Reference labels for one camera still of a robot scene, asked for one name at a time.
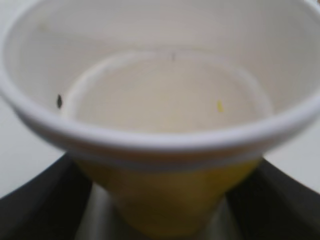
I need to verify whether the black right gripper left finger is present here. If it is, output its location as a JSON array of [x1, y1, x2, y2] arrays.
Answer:
[[0, 155, 92, 240]]

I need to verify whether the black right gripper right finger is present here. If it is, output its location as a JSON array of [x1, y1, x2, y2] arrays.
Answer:
[[227, 160, 320, 240]]

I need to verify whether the yellow paper cup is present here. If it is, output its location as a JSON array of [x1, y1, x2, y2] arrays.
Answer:
[[0, 0, 320, 240]]

